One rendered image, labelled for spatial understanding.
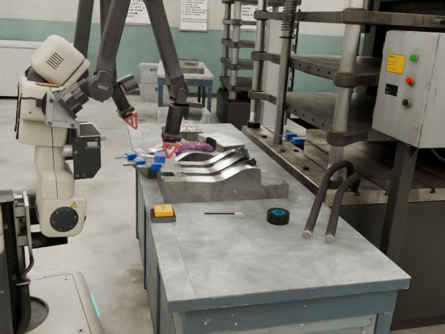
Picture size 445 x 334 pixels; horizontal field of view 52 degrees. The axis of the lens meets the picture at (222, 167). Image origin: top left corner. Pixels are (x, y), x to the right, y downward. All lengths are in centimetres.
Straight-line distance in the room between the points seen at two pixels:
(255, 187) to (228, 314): 67
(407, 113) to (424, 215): 68
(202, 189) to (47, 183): 57
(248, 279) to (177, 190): 58
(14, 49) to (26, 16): 100
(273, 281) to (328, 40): 838
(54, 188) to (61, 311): 58
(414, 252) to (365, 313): 100
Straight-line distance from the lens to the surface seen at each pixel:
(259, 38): 305
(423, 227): 239
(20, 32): 934
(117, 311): 258
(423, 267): 251
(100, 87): 158
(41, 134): 177
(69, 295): 221
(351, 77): 197
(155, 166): 188
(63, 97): 158
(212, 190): 177
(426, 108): 178
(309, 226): 157
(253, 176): 180
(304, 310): 137
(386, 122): 194
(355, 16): 196
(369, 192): 214
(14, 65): 852
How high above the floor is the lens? 147
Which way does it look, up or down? 18 degrees down
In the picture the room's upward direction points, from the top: 3 degrees clockwise
